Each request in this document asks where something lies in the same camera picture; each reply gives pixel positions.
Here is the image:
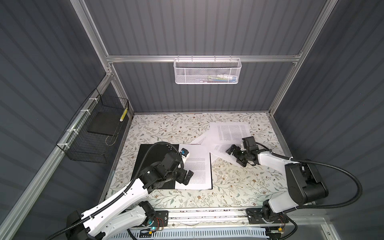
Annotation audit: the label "white paper sheet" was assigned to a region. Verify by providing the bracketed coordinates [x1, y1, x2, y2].
[191, 132, 241, 167]

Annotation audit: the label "black white file folder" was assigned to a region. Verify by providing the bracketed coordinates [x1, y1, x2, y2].
[131, 143, 214, 190]

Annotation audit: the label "printed paper sheet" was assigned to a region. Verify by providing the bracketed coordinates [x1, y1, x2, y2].
[175, 144, 213, 190]
[208, 122, 252, 145]

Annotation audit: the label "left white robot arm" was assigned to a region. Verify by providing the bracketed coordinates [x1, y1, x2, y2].
[65, 149, 194, 240]

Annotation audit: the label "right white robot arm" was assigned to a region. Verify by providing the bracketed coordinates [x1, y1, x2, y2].
[226, 137, 329, 223]

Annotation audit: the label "printed paper sheet back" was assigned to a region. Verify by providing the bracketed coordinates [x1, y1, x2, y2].
[208, 122, 252, 145]

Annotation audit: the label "yellow marker in basket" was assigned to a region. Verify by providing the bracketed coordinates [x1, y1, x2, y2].
[120, 108, 128, 122]

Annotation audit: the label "markers in white basket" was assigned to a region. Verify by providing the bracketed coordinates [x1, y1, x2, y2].
[199, 75, 238, 84]

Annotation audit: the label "black pad in basket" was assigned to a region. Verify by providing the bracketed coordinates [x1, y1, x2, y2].
[87, 112, 121, 137]

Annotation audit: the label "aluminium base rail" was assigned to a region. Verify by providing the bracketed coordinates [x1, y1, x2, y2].
[80, 205, 340, 240]

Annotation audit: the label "right black cable conduit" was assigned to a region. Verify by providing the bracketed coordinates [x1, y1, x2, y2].
[254, 140, 363, 210]

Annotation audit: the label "black cable conduit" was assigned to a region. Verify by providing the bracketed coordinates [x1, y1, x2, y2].
[254, 140, 363, 210]
[44, 141, 184, 240]

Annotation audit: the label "black wire basket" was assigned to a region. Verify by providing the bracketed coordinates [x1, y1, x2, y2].
[57, 91, 130, 164]

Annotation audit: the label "white wire basket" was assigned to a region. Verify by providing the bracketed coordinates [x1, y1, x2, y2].
[173, 58, 242, 85]

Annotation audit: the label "left black cable conduit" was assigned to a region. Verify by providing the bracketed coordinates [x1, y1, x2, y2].
[44, 141, 184, 240]

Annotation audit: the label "aluminium frame post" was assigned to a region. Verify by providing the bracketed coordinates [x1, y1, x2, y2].
[69, 0, 136, 116]

